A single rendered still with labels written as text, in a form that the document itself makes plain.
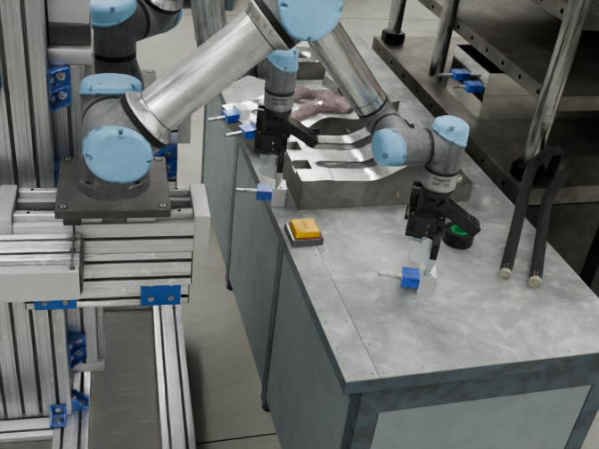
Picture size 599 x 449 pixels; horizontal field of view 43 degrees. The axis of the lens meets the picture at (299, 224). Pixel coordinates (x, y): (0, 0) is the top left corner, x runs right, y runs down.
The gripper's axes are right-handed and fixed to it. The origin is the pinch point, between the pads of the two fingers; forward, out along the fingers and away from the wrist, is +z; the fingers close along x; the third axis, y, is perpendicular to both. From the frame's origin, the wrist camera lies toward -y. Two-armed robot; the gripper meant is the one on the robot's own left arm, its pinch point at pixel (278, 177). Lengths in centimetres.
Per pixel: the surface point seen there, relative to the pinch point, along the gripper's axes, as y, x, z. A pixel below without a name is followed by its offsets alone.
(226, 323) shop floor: 11, -42, 87
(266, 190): 3.1, 1.2, 3.4
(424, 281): -33.4, 36.5, 3.7
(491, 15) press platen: -80, -106, -17
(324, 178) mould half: -11.6, 1.3, -1.5
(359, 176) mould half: -21.5, -2.3, -0.9
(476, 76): -70, -75, -4
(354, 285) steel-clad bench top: -17.9, 34.5, 7.5
